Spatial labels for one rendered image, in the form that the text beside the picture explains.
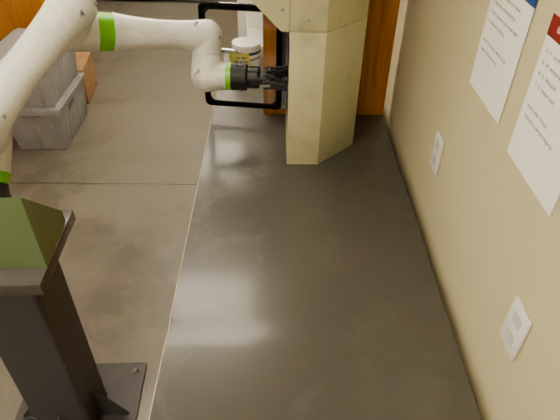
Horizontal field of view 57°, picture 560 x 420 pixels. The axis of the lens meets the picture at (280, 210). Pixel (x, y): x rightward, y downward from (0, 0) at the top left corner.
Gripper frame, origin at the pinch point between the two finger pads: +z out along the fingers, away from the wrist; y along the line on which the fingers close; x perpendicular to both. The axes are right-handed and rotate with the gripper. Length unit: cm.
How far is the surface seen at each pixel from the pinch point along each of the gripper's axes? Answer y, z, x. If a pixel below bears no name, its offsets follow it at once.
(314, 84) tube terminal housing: -13.9, 2.0, -4.4
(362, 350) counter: -92, 14, 26
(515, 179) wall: -83, 39, -18
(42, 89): 135, -166, 74
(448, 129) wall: -42, 38, -6
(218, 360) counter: -96, -20, 26
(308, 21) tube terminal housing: -14.2, -0.9, -24.3
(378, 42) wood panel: 24.0, 26.8, -4.1
